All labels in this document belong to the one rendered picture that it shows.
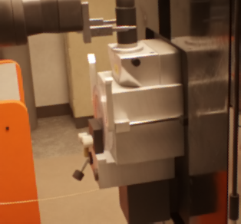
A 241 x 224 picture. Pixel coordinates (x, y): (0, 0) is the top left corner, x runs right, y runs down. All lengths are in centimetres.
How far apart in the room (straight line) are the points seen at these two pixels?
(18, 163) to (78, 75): 280
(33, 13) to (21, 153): 49
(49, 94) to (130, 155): 359
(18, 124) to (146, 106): 44
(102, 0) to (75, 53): 42
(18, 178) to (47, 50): 311
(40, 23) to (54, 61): 356
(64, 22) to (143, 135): 17
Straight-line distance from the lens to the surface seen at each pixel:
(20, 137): 104
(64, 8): 60
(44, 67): 417
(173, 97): 65
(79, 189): 157
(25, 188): 109
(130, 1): 64
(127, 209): 72
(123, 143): 65
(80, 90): 386
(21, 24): 60
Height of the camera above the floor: 144
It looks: 19 degrees down
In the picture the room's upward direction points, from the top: 3 degrees counter-clockwise
